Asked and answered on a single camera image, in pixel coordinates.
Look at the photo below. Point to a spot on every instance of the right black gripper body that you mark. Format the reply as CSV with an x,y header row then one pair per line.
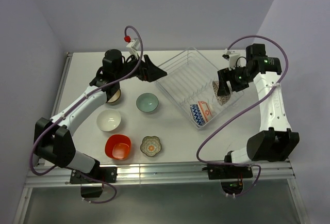
x,y
237,79

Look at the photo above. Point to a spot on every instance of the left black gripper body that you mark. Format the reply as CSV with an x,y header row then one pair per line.
x,y
139,72

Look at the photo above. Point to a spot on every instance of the brown geometric patterned bowl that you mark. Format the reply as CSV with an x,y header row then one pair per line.
x,y
220,99

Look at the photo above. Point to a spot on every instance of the pale green ribbed bowl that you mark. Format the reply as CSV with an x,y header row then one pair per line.
x,y
147,102

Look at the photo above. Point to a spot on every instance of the orange floral patterned bowl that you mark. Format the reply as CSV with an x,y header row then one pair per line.
x,y
205,110

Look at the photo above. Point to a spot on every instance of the red blue patterned bowl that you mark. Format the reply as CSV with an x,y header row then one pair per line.
x,y
197,115

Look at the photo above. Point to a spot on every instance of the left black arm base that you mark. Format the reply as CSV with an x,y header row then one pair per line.
x,y
92,186

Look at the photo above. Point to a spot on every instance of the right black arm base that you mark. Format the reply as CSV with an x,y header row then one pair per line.
x,y
231,177

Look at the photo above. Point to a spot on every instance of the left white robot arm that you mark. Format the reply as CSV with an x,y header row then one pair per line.
x,y
53,137

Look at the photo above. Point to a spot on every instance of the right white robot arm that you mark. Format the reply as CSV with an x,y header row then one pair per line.
x,y
275,139

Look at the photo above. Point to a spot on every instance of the flower shaped patterned dish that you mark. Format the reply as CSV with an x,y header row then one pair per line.
x,y
151,146

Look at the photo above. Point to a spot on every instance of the brown glazed bowl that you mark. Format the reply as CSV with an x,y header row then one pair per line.
x,y
114,99

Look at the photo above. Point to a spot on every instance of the plain white bowl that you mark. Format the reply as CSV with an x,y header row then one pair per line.
x,y
108,120

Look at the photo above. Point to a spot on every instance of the orange plastic square bowl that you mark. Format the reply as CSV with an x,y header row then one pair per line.
x,y
118,147

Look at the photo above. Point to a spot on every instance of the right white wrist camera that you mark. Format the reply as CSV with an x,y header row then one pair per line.
x,y
233,58

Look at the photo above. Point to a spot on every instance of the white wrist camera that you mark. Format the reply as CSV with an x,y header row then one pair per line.
x,y
233,58
133,45

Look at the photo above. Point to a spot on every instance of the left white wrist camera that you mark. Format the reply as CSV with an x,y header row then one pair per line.
x,y
133,45

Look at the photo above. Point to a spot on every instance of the white wire dish rack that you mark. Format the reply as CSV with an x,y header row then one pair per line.
x,y
190,78

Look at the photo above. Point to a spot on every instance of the aluminium frame rail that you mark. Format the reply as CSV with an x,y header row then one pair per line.
x,y
158,173

